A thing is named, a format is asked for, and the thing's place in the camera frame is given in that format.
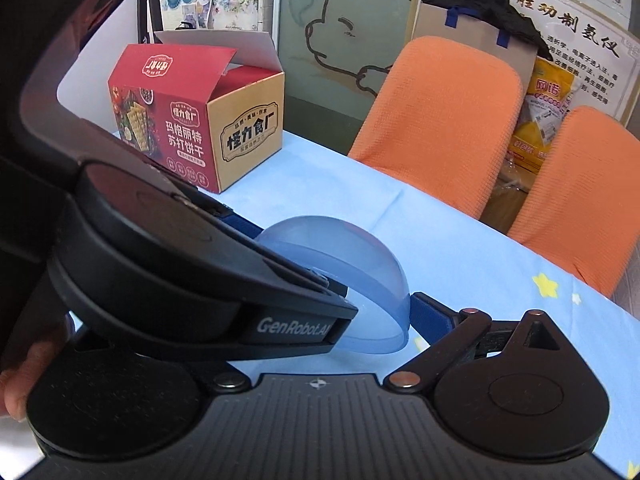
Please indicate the red biscuit carton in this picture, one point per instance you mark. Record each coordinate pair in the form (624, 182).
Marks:
(150, 110)

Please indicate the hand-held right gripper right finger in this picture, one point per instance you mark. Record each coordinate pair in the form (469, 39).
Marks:
(430, 317)

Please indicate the framed text poster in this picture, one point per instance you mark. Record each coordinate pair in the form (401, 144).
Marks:
(590, 45)

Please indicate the blue cartoon printed tablecloth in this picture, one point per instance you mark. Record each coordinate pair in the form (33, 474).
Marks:
(450, 260)

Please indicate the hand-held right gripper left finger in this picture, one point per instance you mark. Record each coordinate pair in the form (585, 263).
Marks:
(210, 372)

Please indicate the yellow plastic bag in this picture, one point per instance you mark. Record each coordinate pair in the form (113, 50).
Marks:
(545, 92)

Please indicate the frosted glass door with cartoon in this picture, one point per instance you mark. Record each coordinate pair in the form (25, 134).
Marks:
(325, 90)

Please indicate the person's left hand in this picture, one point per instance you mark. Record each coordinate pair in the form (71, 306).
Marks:
(25, 375)

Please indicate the blue translucent plastic bowl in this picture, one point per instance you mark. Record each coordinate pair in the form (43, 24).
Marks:
(350, 260)

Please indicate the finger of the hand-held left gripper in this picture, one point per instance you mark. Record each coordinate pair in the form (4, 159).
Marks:
(300, 275)
(242, 223)

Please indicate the orange chair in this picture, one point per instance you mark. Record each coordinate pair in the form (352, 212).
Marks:
(585, 195)
(440, 125)

